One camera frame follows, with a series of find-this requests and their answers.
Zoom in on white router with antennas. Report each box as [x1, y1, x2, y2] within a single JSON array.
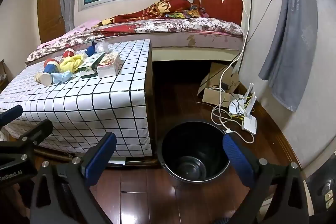
[[228, 82, 255, 115]]

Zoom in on dark green box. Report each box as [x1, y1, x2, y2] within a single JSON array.
[[79, 53, 105, 79]]

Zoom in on wooden door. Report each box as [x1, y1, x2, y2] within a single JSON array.
[[37, 0, 66, 43]]

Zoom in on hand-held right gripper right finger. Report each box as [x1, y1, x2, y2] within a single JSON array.
[[223, 133, 310, 224]]

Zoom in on colourful cartoon pillow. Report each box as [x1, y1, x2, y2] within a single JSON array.
[[168, 10, 208, 20]]

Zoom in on yellow cloth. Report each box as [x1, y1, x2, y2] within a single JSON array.
[[59, 54, 86, 73]]

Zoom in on red patterned blanket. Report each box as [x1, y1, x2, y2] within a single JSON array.
[[91, 0, 206, 30]]

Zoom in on white grid tablecloth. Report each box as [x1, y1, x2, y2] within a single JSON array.
[[0, 39, 153, 159]]

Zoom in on light blue face mask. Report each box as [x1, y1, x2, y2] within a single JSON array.
[[51, 70, 76, 85]]

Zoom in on white box with red label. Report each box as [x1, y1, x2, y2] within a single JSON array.
[[97, 52, 121, 79]]

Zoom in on blue paper cup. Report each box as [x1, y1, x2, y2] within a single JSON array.
[[41, 64, 61, 86]]

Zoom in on open cardboard box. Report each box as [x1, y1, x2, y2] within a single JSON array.
[[197, 63, 240, 106]]

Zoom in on floral quilt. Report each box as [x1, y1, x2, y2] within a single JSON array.
[[26, 17, 244, 62]]

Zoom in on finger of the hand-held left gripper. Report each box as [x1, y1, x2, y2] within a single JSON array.
[[0, 105, 24, 127], [14, 119, 54, 151]]

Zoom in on white modem box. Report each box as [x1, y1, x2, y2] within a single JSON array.
[[241, 114, 257, 132]]

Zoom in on wooden side shelf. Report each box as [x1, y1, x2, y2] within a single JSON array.
[[0, 60, 11, 90]]

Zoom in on white power cable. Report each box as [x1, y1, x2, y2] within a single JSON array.
[[211, 0, 256, 144]]

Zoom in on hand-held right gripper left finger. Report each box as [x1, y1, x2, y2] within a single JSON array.
[[29, 132, 117, 224]]

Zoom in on red and white headboard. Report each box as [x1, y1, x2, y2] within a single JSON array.
[[193, 0, 252, 35]]

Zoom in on black appliance with buttons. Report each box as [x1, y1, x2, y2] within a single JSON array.
[[306, 152, 336, 224]]

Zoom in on black plastic bucket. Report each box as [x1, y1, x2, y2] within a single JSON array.
[[157, 120, 238, 184]]

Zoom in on bed with mattress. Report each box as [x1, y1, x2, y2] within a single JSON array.
[[25, 15, 247, 68]]

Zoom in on pink bed sheet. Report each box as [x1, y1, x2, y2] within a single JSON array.
[[37, 19, 101, 50]]

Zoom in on clear plastic bag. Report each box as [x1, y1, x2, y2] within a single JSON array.
[[94, 40, 109, 53]]

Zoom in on yellow network cable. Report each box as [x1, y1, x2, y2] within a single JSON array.
[[230, 93, 254, 119]]

